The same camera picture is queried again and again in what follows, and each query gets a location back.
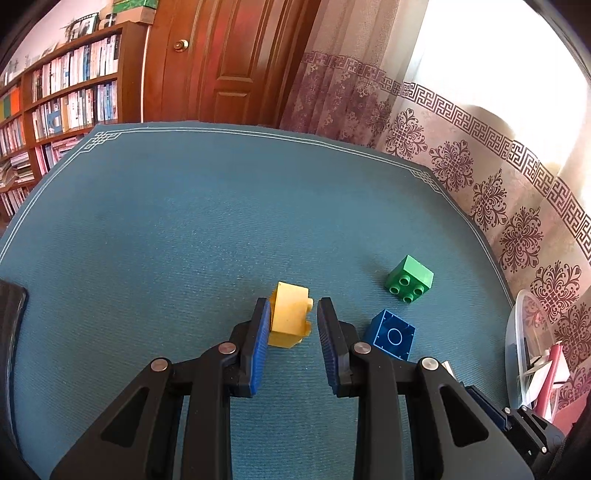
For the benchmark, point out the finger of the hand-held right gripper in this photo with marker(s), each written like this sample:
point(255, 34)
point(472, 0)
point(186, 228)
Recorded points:
point(491, 413)

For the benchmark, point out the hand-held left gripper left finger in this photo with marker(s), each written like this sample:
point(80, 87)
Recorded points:
point(261, 350)

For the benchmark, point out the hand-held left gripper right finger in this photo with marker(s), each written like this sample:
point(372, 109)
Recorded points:
point(328, 350)

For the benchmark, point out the yellow toy brick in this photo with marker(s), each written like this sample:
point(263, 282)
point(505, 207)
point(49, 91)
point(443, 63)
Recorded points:
point(288, 314)

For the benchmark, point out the pink foam tube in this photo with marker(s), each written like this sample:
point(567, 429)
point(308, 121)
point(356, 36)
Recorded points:
point(551, 374)

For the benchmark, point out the clear plastic container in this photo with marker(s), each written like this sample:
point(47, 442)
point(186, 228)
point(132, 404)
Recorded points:
point(512, 341)

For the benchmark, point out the teal covered desktop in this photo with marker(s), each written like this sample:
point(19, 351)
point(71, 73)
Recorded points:
point(184, 230)

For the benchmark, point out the blue toy brick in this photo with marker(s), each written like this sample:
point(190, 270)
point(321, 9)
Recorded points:
point(390, 334)

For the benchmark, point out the green toy brick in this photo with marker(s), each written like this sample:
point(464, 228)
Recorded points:
point(411, 272)

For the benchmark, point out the patterned curtain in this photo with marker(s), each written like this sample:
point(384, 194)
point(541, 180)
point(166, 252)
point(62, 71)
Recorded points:
point(461, 161)

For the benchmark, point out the wooden door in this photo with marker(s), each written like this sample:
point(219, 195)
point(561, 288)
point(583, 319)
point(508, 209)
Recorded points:
point(231, 55)

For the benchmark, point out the wooden bookshelf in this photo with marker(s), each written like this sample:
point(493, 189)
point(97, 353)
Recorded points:
point(131, 69)

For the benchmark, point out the brass door knob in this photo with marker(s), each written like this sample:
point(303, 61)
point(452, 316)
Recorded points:
point(181, 45)

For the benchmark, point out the rows of books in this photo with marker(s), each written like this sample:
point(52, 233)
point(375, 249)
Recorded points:
point(69, 69)

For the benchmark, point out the brown cardboard box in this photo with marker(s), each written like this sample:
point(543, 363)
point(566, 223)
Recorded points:
point(134, 16)

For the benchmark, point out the green box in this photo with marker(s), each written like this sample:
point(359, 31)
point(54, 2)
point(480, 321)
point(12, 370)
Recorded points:
point(136, 3)

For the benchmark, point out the picture frame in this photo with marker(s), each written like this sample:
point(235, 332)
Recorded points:
point(84, 26)

